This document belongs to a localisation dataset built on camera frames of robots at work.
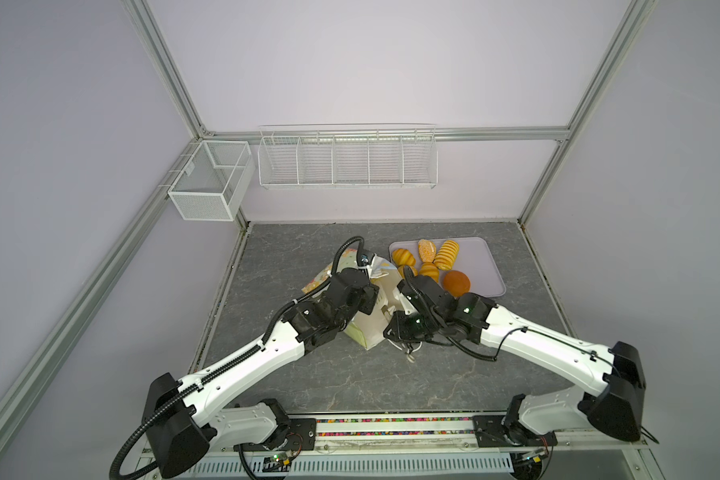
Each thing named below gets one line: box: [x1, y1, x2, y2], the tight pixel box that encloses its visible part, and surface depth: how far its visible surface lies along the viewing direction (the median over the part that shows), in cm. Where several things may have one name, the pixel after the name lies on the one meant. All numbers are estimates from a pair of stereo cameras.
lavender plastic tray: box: [389, 236, 507, 298], surface depth 108 cm
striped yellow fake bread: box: [419, 262, 439, 283], surface depth 104 cm
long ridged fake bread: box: [434, 240, 459, 271], surface depth 107 cm
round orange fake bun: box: [442, 270, 471, 298], surface depth 101 cm
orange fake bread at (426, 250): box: [418, 239, 437, 263], surface depth 109 cm
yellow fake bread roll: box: [392, 248, 416, 267], surface depth 107 cm
